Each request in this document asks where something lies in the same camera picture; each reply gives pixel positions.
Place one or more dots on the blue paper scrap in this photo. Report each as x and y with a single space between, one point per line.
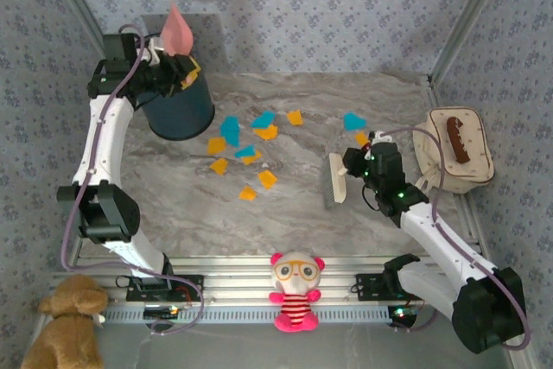
263 119
245 152
353 121
229 129

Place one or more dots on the brown plush teddy bear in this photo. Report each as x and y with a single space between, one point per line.
65 334

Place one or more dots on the orange paper scrap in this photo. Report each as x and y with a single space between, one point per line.
268 132
361 139
295 118
268 179
216 145
255 159
219 166
248 193

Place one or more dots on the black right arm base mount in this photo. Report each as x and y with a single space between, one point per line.
367 284

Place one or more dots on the cream wooden hand brush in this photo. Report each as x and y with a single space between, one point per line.
338 183

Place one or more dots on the pink plastic dustpan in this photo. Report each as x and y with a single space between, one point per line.
177 36

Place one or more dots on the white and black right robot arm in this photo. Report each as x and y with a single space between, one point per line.
445 243

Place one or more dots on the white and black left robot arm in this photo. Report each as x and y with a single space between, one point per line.
108 135

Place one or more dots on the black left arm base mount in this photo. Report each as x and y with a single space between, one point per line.
190 284

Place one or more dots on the pink plush doll with glasses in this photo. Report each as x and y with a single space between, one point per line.
296 287

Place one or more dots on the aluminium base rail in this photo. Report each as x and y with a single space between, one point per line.
242 269

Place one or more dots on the black controller board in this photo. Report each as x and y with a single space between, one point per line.
402 315
162 312

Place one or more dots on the cream fabric pouch bag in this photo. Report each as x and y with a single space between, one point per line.
477 161

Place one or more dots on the dark blue trash bin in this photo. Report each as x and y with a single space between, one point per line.
181 114

